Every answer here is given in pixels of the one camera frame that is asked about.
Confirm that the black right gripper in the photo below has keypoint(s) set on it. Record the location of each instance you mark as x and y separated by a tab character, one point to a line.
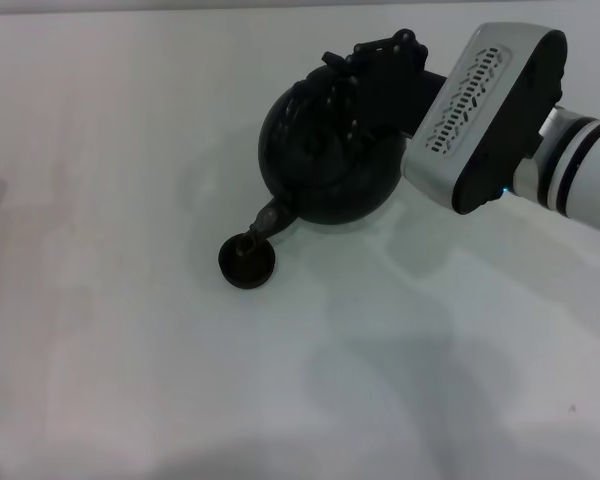
400	95

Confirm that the black round teapot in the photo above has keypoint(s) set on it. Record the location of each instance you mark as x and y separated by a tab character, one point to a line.
325	185

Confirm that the small dark teacup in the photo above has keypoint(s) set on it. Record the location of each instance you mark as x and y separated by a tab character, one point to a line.
247	270

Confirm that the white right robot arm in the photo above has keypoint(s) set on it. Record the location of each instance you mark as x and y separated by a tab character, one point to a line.
575	165

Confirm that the white vented wrist camera housing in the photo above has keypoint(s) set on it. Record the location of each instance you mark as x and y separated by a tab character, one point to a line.
475	120

